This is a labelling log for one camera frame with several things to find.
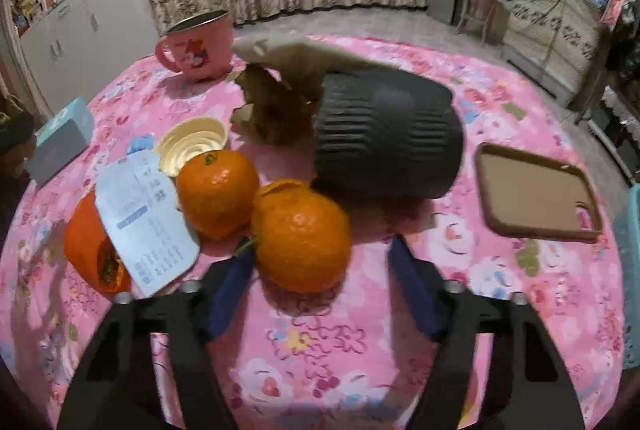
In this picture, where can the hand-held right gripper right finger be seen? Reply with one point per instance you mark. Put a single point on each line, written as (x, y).
(412, 290)

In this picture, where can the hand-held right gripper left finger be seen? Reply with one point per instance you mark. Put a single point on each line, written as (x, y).
(231, 292)

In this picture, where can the brown corrugated cardboard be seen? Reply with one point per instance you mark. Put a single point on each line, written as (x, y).
(275, 110)

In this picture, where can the orange with green stem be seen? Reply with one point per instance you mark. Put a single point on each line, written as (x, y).
(215, 195)

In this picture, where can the pink floral blanket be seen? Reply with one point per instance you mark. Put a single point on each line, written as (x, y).
(320, 350)

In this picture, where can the white printed paper label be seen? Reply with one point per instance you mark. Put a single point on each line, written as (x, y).
(145, 225)

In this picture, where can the phone case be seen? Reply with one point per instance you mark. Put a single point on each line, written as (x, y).
(530, 190)

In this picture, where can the cream round plastic lid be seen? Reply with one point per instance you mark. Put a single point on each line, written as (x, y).
(192, 140)

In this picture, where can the dark grey ribbed cup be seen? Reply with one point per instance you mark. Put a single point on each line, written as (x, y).
(385, 135)

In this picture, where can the teal and grey box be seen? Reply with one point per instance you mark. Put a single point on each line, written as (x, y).
(60, 140)

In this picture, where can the pink cartoon cup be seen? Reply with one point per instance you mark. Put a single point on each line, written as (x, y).
(200, 55)

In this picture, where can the beige crumpled paper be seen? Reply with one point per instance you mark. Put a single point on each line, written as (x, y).
(300, 58)

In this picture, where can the dark object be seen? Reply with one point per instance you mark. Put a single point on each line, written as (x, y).
(15, 135)

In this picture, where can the lace-covered table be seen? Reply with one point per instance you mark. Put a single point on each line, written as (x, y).
(617, 110)

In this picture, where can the cabinet under patterned cloth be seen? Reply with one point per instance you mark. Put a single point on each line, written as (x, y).
(550, 40)

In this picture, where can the white cabinet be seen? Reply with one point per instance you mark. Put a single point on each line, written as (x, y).
(100, 25)

